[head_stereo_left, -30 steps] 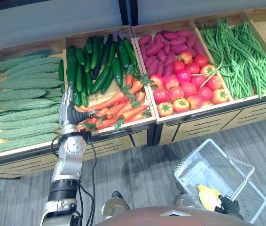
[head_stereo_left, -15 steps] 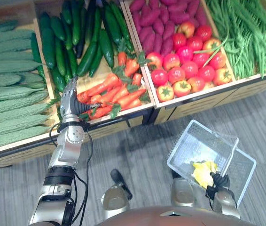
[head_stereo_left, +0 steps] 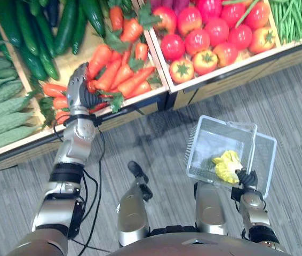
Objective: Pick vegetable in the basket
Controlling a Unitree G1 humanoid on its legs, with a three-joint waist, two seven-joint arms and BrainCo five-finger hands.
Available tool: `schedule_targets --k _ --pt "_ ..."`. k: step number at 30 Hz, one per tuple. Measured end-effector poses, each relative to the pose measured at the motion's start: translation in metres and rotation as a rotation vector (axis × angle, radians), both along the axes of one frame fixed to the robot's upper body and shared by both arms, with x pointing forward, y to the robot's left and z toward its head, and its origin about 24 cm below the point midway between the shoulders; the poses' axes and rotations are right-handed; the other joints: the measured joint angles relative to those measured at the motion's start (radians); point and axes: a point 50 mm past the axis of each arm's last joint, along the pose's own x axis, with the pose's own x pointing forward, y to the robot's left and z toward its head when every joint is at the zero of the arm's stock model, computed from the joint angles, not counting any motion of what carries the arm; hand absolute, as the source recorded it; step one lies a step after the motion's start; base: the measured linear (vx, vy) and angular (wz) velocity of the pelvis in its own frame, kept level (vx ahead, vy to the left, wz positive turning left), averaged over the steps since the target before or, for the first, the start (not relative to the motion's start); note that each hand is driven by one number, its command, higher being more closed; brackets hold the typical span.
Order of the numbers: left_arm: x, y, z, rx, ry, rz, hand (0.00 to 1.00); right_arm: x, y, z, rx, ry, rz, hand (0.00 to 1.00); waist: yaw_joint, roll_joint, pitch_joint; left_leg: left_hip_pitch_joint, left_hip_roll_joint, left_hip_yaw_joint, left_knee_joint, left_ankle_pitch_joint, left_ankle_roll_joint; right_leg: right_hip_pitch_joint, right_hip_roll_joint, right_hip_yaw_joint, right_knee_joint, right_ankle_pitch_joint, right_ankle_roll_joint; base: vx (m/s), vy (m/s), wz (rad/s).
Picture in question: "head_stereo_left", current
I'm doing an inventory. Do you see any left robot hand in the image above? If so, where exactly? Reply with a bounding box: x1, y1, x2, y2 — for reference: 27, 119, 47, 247
67, 63, 107, 117

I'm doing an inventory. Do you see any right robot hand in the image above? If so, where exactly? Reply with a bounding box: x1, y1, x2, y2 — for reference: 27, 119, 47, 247
235, 169, 259, 189

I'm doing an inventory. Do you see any yellow leafy vegetable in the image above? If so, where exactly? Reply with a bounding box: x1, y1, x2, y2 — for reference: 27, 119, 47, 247
211, 150, 244, 185

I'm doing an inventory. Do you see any clear plastic shopping basket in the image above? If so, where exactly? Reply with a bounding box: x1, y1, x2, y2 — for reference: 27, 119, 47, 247
184, 115, 277, 199

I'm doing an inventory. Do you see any purple plastic vegetable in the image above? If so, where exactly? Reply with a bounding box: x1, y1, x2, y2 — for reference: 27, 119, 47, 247
172, 0, 190, 15
150, 0, 173, 11

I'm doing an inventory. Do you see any orange plastic carrot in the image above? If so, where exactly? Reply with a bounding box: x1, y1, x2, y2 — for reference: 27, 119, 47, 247
109, 5, 125, 31
121, 50, 132, 67
126, 81, 152, 99
117, 66, 156, 98
120, 18, 144, 43
52, 97, 69, 110
94, 59, 122, 91
110, 63, 134, 90
43, 84, 68, 98
88, 44, 113, 79
55, 109, 71, 125
109, 50, 122, 62
134, 42, 148, 62

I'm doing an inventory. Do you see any right silver robot leg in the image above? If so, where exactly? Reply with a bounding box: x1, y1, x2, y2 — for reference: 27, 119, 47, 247
193, 181, 229, 235

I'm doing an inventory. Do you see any silver robot leg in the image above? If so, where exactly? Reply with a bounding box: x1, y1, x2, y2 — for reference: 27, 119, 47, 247
116, 159, 154, 247
193, 181, 229, 235

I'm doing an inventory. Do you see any silver robot torso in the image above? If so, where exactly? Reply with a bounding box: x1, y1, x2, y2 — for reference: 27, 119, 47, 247
108, 225, 288, 256

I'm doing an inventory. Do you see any dark wood display stand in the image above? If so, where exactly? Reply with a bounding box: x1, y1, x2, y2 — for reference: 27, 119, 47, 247
0, 39, 302, 175

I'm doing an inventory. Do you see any red plastic tomato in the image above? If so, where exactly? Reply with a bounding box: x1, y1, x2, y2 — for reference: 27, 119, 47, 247
228, 24, 253, 50
185, 28, 211, 55
196, 0, 223, 23
212, 42, 239, 67
160, 34, 186, 61
249, 26, 276, 54
193, 50, 218, 75
244, 1, 271, 30
169, 57, 195, 84
152, 6, 178, 35
220, 2, 245, 27
204, 18, 229, 47
177, 6, 203, 37

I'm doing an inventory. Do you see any left silver robot leg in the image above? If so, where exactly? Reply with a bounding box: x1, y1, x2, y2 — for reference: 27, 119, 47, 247
116, 159, 154, 247

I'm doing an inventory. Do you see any long green stalk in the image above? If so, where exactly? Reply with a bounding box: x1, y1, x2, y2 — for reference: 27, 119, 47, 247
221, 0, 260, 29

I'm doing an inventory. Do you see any green beans pile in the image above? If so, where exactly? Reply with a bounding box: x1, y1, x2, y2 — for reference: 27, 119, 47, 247
269, 0, 302, 45

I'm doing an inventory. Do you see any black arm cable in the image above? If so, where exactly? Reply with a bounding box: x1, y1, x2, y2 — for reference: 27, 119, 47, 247
52, 114, 112, 256

